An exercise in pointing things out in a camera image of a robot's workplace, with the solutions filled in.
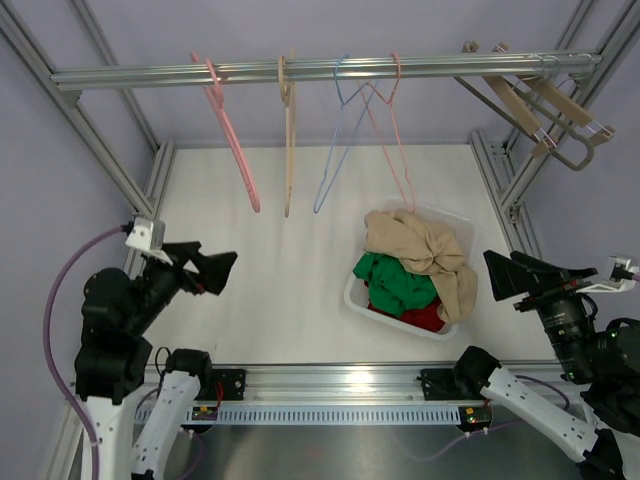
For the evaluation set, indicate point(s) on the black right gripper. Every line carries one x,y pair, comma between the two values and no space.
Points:
510,275

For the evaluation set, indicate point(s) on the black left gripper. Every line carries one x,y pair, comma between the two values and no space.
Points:
213,270

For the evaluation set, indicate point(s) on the dark red t shirt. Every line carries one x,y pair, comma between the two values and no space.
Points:
425,318

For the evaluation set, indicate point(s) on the beige t shirt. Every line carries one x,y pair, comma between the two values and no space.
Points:
427,248

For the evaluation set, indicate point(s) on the green t shirt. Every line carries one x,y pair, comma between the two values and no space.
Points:
391,288

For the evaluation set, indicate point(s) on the light blue wire hanger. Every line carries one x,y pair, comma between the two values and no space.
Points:
334,163

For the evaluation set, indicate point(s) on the thick pink plastic hanger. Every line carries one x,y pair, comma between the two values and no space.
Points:
215,95

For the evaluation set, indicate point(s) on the beige plastic hanger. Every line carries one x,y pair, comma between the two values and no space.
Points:
288,96

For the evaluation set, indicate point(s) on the thin pink wire hanger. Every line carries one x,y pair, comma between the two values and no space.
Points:
407,198

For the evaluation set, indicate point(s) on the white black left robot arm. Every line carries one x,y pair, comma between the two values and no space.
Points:
115,319

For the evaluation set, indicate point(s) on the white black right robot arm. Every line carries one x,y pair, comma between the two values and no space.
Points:
604,364

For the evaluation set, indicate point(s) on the grey plastic hanger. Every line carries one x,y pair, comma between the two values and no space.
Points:
565,118

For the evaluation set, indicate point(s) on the wooden clip hanger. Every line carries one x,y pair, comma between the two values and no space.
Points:
508,95
603,134

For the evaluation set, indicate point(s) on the white plastic basket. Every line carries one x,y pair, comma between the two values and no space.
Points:
356,296

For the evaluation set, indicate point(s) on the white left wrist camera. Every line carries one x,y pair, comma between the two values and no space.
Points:
147,237

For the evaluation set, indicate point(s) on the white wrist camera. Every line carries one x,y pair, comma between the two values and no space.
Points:
147,237
621,274

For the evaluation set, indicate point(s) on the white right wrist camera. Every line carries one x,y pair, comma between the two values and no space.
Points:
621,274

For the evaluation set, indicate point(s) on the aluminium frame right posts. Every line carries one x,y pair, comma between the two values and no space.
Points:
545,208

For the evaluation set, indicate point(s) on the aluminium frame posts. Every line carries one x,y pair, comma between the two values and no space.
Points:
545,208
49,37

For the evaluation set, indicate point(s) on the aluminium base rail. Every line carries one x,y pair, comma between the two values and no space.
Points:
273,384

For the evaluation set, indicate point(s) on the white slotted cable duct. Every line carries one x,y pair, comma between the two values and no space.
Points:
242,415

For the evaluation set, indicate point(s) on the silver clothes rail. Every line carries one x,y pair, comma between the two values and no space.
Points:
314,70

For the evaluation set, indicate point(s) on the aluminium frame left posts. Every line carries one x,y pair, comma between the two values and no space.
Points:
49,37

